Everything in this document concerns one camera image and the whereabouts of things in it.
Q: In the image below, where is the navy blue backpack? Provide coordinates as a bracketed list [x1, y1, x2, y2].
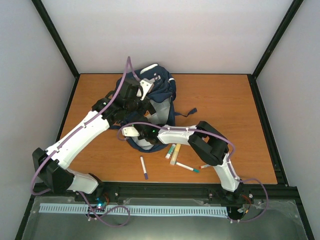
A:
[120, 63, 198, 153]

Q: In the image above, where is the purple cap marker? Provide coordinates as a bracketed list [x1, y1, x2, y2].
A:
[140, 155, 149, 180]

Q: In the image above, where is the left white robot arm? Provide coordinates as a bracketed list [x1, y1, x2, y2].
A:
[32, 78, 155, 202]

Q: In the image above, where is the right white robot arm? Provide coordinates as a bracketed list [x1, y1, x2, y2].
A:
[133, 121, 240, 200]

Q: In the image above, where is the green white glue stick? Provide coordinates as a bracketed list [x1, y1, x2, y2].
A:
[165, 144, 176, 159]

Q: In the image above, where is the yellow highlighter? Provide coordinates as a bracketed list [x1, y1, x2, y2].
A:
[169, 144, 181, 165]

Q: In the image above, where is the teal cap marker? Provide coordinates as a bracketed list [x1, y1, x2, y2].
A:
[175, 162, 200, 173]

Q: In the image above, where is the red cap marker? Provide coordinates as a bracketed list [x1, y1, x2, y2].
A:
[199, 164, 211, 169]

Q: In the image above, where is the small circuit board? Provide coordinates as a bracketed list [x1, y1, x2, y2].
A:
[94, 196, 110, 210]

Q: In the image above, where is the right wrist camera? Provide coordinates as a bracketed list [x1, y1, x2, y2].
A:
[121, 126, 140, 137]

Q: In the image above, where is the light blue cable duct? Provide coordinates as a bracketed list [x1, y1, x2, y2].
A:
[38, 203, 228, 218]

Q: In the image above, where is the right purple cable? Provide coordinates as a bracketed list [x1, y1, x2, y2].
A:
[116, 121, 269, 223]

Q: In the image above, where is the left black frame post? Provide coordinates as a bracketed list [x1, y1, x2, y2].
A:
[31, 0, 80, 79]

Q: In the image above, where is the black frame post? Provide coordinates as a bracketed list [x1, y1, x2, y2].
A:
[31, 0, 80, 79]
[252, 0, 304, 81]

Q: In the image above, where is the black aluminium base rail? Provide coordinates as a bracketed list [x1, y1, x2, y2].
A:
[32, 181, 300, 208]

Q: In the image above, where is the right black frame post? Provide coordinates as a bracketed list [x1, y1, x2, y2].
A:
[252, 0, 304, 81]

